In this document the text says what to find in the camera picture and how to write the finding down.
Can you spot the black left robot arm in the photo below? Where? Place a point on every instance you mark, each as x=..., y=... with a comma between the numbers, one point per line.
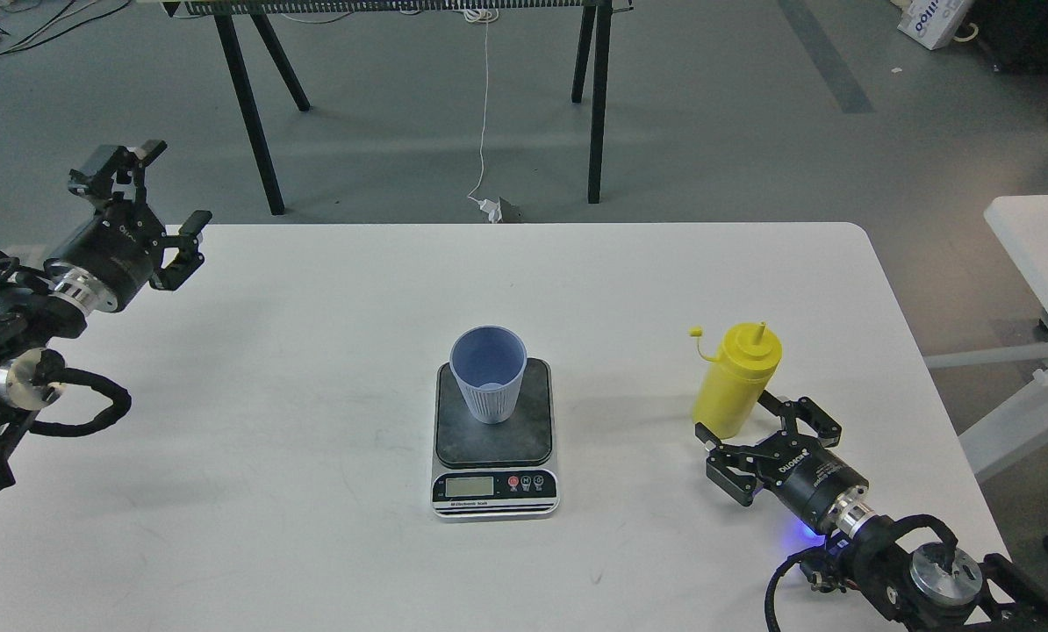
x=39, y=393

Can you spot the yellow squeeze bottle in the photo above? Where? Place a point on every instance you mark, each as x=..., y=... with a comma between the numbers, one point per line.
x=737, y=374

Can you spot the black trestle table background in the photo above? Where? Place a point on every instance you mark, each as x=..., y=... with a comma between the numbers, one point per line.
x=375, y=80

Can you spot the blue ribbed plastic cup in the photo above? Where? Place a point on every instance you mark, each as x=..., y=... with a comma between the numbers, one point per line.
x=488, y=364

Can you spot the white power adapter on floor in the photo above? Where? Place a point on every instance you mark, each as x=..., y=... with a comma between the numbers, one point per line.
x=500, y=211

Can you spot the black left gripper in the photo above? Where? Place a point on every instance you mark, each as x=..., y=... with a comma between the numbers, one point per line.
x=121, y=255

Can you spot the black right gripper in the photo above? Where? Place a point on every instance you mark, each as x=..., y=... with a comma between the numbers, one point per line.
x=794, y=462

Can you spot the white cardboard box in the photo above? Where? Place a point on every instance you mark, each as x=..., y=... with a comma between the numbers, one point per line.
x=932, y=24

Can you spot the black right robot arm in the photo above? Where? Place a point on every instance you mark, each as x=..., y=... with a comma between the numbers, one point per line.
x=911, y=570

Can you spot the black digital kitchen scale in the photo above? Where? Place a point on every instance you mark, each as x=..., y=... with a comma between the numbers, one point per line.
x=507, y=470

